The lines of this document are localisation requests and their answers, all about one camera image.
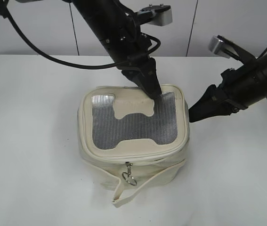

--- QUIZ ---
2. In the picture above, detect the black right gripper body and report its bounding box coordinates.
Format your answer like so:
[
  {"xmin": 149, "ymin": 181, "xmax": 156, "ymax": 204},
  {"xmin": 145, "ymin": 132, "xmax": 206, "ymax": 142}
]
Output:
[{"xmin": 210, "ymin": 68, "xmax": 248, "ymax": 115}]

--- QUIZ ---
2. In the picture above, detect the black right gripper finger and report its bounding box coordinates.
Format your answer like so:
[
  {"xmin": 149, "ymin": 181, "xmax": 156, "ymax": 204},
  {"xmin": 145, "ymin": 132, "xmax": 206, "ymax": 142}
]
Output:
[{"xmin": 189, "ymin": 85, "xmax": 230, "ymax": 122}]

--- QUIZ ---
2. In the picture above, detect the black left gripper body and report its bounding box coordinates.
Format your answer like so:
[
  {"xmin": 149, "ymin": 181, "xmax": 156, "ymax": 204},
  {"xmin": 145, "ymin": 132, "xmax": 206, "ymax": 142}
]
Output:
[{"xmin": 105, "ymin": 32, "xmax": 157, "ymax": 80}]

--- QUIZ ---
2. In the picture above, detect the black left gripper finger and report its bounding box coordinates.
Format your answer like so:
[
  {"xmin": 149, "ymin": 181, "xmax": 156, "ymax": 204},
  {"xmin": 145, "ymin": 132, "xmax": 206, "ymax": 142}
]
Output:
[{"xmin": 131, "ymin": 58, "xmax": 162, "ymax": 99}]

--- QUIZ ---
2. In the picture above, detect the cream fabric zipper bag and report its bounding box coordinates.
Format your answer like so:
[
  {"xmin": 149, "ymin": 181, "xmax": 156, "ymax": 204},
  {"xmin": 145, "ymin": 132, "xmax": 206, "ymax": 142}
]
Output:
[{"xmin": 77, "ymin": 84, "xmax": 190, "ymax": 208}]

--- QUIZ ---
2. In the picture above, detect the silver zipper pull with ring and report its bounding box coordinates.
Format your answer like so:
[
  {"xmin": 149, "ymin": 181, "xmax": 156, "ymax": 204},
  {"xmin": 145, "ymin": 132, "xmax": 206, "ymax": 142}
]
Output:
[{"xmin": 121, "ymin": 162, "xmax": 138, "ymax": 186}]

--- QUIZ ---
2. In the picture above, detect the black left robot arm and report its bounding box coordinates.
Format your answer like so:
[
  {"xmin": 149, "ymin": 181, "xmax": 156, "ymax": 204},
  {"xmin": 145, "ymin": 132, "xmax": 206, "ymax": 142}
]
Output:
[{"xmin": 72, "ymin": 0, "xmax": 162, "ymax": 99}]

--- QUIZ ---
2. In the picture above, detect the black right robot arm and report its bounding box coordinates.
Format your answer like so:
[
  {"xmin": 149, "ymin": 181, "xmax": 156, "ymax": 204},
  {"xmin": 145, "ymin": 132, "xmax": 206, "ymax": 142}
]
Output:
[{"xmin": 188, "ymin": 54, "xmax": 267, "ymax": 122}]

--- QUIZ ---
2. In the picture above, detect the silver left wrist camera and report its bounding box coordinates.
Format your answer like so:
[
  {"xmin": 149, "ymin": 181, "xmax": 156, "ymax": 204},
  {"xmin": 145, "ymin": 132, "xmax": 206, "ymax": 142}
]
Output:
[{"xmin": 137, "ymin": 4, "xmax": 173, "ymax": 26}]

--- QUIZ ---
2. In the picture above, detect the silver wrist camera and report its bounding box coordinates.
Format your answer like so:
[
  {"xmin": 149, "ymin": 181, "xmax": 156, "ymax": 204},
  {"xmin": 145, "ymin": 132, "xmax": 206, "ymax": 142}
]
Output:
[
  {"xmin": 137, "ymin": 4, "xmax": 173, "ymax": 26},
  {"xmin": 208, "ymin": 35, "xmax": 240, "ymax": 60}
]

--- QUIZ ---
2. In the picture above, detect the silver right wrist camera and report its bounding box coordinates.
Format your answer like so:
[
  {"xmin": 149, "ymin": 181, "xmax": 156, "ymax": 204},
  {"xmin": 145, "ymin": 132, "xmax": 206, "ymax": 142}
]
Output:
[{"xmin": 208, "ymin": 35, "xmax": 240, "ymax": 60}]

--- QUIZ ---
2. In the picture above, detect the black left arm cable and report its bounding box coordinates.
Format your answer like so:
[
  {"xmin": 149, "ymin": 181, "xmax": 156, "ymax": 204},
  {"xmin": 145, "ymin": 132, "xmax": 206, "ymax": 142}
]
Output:
[{"xmin": 0, "ymin": 0, "xmax": 161, "ymax": 71}]

